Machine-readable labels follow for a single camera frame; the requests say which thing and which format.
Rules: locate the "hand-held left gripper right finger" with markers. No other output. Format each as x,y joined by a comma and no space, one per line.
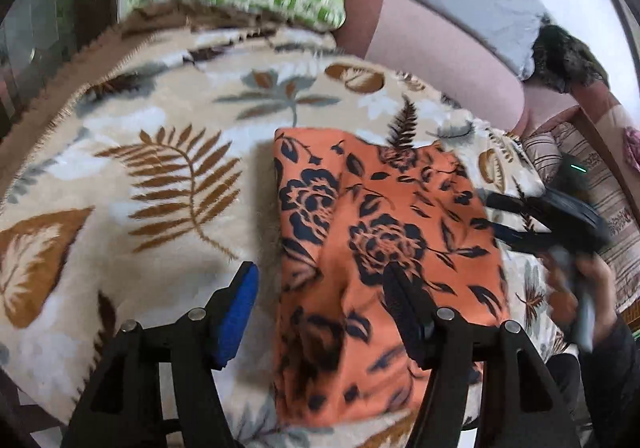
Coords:
407,318

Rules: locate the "beige leaf print blanket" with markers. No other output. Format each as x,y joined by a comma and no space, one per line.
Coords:
150,102

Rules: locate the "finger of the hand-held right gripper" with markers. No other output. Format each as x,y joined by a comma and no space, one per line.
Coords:
510,203
520,239

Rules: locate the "orange floral cloth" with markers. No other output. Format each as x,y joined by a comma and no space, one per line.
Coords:
380,208

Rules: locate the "pink bolster pillow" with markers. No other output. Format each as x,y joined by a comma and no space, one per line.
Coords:
440,57

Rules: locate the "person's right forearm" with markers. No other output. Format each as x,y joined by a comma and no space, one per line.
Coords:
615,358

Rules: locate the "pink fabric flower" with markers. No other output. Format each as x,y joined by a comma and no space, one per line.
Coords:
632,147

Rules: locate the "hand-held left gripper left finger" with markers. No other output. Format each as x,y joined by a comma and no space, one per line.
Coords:
240,318

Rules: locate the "dark window frame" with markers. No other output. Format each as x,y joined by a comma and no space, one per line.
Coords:
55,2

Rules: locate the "dark furry cushion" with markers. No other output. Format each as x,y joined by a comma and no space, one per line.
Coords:
565,52

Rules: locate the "person's right hand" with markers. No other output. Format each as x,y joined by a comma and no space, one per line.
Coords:
597,280

